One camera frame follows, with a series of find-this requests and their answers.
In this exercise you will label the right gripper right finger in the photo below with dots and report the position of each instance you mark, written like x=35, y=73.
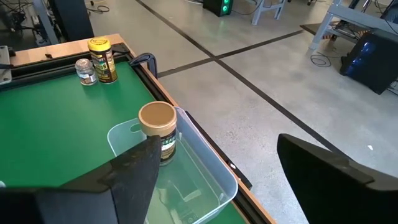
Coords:
x=342, y=196

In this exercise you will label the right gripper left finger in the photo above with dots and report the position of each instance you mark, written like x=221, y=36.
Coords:
x=136, y=186

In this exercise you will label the tan-lid spice jar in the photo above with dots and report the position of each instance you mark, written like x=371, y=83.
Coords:
x=158, y=121

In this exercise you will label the small cork-top glass jar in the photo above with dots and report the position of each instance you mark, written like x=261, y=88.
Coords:
x=86, y=73

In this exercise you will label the yellow-lid can green-lettered label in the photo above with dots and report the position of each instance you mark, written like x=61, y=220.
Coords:
x=104, y=65

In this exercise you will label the translucent plastic bin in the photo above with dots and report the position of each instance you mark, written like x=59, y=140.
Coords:
x=199, y=174

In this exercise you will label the green table mat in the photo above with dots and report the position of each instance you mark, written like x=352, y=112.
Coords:
x=46, y=130

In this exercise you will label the black clamp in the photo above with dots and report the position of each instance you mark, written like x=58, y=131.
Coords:
x=152, y=62

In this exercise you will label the black blue computer tower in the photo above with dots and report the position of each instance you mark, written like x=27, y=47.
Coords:
x=373, y=62

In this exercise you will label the grey metal workbench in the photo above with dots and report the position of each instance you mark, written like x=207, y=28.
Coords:
x=351, y=18

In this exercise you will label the black cabinet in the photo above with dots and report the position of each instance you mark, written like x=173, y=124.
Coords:
x=73, y=18

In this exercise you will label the computer tower green lights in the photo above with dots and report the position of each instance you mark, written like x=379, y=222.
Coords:
x=217, y=7

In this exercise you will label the white table legs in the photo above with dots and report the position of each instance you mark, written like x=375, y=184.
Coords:
x=264, y=9

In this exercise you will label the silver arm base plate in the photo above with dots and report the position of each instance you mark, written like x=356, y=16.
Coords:
x=4, y=65

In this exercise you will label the grey metal post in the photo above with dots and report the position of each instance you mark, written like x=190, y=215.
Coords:
x=45, y=21

